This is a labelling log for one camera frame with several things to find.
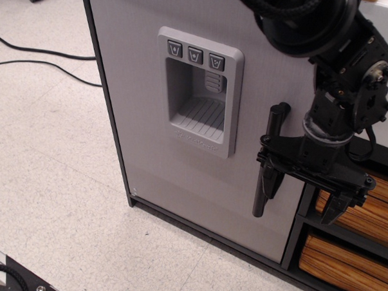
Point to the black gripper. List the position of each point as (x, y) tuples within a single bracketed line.
[(327, 168)]

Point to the black fridge door handle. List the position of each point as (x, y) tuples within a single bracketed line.
[(269, 179)]

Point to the grey toy fridge door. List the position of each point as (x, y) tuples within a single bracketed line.
[(215, 193)]

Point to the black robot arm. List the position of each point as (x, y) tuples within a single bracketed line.
[(351, 75)]

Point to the upper wooden slat basket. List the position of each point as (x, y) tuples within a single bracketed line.
[(371, 219)]

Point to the wooden slat basket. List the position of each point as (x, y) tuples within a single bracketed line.
[(341, 266), (371, 219)]

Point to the lower wooden slat basket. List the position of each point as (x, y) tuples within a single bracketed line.
[(341, 266)]

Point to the grey water dispenser panel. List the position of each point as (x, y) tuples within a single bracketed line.
[(202, 81)]

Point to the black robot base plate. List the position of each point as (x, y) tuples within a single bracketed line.
[(15, 277)]

